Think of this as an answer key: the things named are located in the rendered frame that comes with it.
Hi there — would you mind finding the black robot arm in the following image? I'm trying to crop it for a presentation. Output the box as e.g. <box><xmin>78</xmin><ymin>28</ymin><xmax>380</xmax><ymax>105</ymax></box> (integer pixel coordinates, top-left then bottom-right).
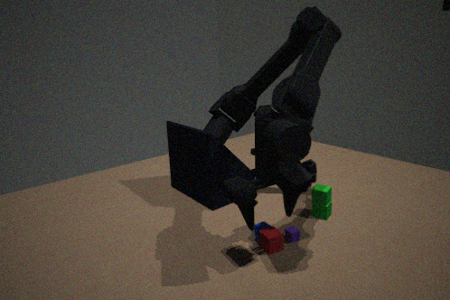
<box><xmin>203</xmin><ymin>6</ymin><xmax>342</xmax><ymax>197</ymax></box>

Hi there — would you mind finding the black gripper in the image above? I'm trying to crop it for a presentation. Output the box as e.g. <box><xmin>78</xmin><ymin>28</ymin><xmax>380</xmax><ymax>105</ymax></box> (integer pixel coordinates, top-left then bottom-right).
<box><xmin>221</xmin><ymin>146</ymin><xmax>300</xmax><ymax>231</ymax></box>

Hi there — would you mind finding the green block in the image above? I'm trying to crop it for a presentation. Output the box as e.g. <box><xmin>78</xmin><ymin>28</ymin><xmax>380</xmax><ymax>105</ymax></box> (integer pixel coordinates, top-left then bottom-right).
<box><xmin>312</xmin><ymin>183</ymin><xmax>332</xmax><ymax>206</ymax></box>
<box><xmin>312</xmin><ymin>201</ymin><xmax>332</xmax><ymax>220</ymax></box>

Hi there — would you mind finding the purple cube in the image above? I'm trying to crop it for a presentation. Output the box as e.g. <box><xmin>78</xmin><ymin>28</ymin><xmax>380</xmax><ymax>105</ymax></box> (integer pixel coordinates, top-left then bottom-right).
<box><xmin>286</xmin><ymin>226</ymin><xmax>300</xmax><ymax>243</ymax></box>

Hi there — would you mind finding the red block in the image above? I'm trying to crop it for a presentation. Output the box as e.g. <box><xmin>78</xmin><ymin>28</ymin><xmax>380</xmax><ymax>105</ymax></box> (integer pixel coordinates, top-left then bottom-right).
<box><xmin>258</xmin><ymin>227</ymin><xmax>284</xmax><ymax>255</ymax></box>

